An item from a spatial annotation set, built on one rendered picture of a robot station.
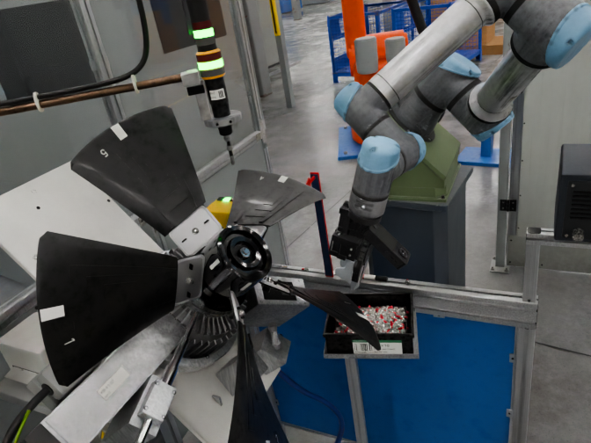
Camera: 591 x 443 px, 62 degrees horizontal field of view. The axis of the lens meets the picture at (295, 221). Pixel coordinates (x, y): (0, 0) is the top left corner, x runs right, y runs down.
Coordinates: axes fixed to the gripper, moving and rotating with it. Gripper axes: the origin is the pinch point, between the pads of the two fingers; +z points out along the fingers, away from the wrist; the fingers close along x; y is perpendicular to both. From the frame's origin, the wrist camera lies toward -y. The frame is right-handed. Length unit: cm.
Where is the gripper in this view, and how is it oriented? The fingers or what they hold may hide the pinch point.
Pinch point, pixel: (356, 286)
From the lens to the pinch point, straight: 114.2
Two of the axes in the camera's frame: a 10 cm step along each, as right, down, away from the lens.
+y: -9.0, -3.2, 2.8
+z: -1.2, 8.2, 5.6
